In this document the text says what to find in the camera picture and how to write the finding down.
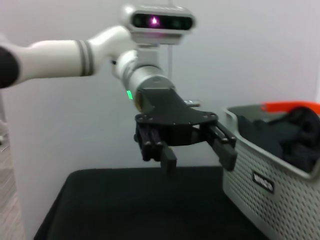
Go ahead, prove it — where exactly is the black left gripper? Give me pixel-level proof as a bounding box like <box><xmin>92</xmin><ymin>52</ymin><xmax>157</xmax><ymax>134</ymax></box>
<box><xmin>133</xmin><ymin>87</ymin><xmax>238</xmax><ymax>176</ymax></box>

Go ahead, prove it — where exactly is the black tablecloth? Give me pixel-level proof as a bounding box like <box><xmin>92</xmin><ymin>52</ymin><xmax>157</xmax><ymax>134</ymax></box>
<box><xmin>33</xmin><ymin>166</ymin><xmax>271</xmax><ymax>240</ymax></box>

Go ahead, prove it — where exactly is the grey perforated storage box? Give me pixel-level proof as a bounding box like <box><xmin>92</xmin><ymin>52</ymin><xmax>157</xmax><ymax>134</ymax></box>
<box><xmin>221</xmin><ymin>104</ymin><xmax>320</xmax><ymax>240</ymax></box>

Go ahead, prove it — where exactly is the dark cloth pile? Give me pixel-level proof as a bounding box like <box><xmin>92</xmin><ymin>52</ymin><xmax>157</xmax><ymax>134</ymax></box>
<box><xmin>236</xmin><ymin>106</ymin><xmax>320</xmax><ymax>174</ymax></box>

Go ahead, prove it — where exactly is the orange plastic object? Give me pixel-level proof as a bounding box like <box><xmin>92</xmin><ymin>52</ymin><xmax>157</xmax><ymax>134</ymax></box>
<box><xmin>260</xmin><ymin>100</ymin><xmax>320</xmax><ymax>114</ymax></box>

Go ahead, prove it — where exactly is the white head camera stand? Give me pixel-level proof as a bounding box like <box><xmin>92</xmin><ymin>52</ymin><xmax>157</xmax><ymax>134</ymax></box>
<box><xmin>136</xmin><ymin>42</ymin><xmax>164</xmax><ymax>69</ymax></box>

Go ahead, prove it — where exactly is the silver head camera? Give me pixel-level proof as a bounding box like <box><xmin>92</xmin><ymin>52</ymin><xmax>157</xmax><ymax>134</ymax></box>
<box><xmin>121</xmin><ymin>4</ymin><xmax>196</xmax><ymax>46</ymax></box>

